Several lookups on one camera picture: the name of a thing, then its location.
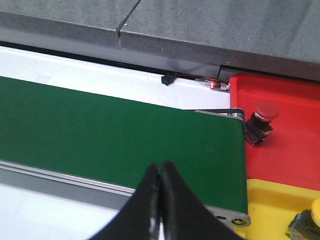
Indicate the red plastic tray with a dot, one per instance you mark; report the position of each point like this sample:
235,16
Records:
291,153

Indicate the yellow plastic tray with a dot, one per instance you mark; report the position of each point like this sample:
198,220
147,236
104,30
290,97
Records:
271,207

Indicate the grey stone counter slab left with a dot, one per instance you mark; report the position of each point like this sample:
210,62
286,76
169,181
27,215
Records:
94,22

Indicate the grey stone counter slab right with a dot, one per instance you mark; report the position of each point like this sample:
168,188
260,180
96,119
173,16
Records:
275,36

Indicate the green conveyor belt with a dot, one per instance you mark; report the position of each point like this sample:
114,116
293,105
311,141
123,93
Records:
22,101

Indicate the yellow mushroom push button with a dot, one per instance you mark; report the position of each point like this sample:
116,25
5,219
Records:
306,225

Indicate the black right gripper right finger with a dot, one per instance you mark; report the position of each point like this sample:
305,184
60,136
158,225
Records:
184,216

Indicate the small sensor circuit board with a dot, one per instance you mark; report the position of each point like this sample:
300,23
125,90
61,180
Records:
215,84

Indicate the red mushroom push button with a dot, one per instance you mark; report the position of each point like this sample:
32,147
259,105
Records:
257,127

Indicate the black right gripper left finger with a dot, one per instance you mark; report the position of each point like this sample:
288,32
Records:
139,218

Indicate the grey stone counter slab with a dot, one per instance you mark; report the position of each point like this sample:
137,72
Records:
94,22
275,36

